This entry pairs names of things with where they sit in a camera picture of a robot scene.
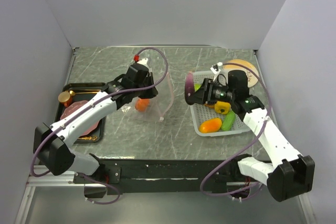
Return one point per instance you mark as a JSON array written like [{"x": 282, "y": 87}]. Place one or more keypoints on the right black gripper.
[{"x": 203, "y": 95}]

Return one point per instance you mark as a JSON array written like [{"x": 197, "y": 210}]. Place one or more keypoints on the orange pumpkin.
[{"x": 141, "y": 105}]

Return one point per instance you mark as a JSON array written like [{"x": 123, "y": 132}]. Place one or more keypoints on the gold spoon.
[{"x": 77, "y": 92}]

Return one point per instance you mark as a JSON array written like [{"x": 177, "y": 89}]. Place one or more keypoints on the green cucumber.
[{"x": 228, "y": 121}]

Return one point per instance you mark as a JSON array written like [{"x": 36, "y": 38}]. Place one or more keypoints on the orange mango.
[{"x": 210, "y": 126}]

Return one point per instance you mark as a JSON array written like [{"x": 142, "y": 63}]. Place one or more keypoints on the yellow bell pepper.
[{"x": 222, "y": 107}]

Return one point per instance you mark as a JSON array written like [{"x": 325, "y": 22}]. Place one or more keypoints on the white plastic basket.
[{"x": 204, "y": 112}]

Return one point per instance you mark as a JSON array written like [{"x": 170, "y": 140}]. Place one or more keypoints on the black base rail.
[{"x": 163, "y": 176}]

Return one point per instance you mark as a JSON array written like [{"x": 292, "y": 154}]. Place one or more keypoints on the aluminium rail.
[{"x": 48, "y": 180}]

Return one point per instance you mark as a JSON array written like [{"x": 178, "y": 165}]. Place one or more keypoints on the clear zip top bag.
[{"x": 158, "y": 106}]

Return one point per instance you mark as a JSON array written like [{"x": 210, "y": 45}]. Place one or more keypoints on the gold cup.
[{"x": 65, "y": 98}]

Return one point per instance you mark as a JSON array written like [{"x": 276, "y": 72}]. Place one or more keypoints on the beige round plate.
[{"x": 245, "y": 66}]

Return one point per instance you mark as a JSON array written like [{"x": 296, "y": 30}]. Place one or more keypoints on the green apple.
[{"x": 196, "y": 86}]

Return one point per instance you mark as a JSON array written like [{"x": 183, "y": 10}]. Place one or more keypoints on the gold fork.
[{"x": 89, "y": 138}]

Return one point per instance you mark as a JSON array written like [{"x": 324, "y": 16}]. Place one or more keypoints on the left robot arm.
[{"x": 52, "y": 144}]

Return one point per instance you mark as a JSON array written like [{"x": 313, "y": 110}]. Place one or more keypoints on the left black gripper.
[{"x": 151, "y": 93}]

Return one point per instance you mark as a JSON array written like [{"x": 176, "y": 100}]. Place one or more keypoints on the pink plate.
[{"x": 92, "y": 131}]

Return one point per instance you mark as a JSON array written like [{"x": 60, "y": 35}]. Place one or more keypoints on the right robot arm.
[{"x": 289, "y": 173}]

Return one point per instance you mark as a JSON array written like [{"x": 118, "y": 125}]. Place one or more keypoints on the purple eggplant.
[{"x": 189, "y": 85}]

